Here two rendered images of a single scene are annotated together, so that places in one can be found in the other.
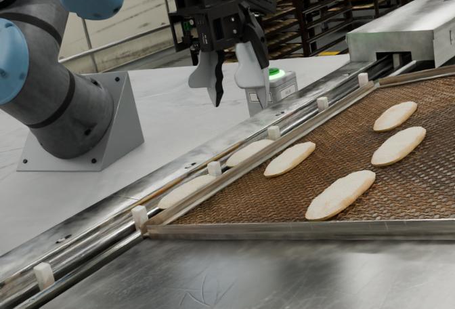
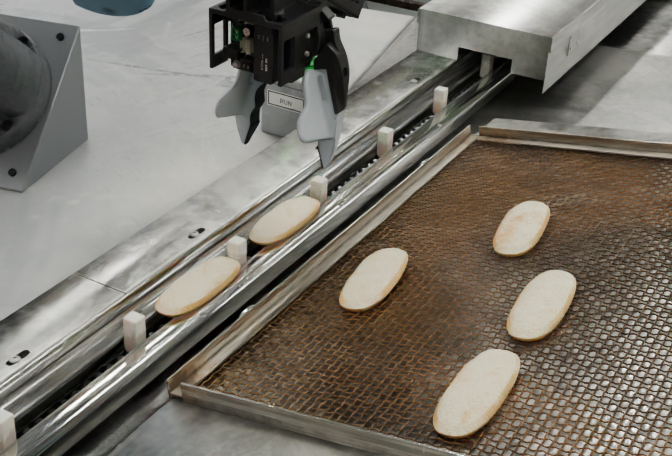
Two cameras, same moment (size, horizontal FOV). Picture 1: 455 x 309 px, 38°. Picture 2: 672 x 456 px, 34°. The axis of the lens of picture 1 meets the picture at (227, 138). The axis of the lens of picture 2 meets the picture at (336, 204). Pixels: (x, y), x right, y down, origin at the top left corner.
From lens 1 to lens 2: 0.24 m
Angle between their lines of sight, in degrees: 17
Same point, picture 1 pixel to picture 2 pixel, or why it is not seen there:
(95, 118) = (23, 104)
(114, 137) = (47, 137)
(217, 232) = (301, 424)
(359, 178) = (504, 371)
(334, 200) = (476, 410)
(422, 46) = (530, 57)
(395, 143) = (541, 305)
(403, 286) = not seen: outside the picture
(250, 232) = (356, 439)
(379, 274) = not seen: outside the picture
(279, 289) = not seen: outside the picture
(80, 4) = not seen: outside the picture
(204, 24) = (270, 43)
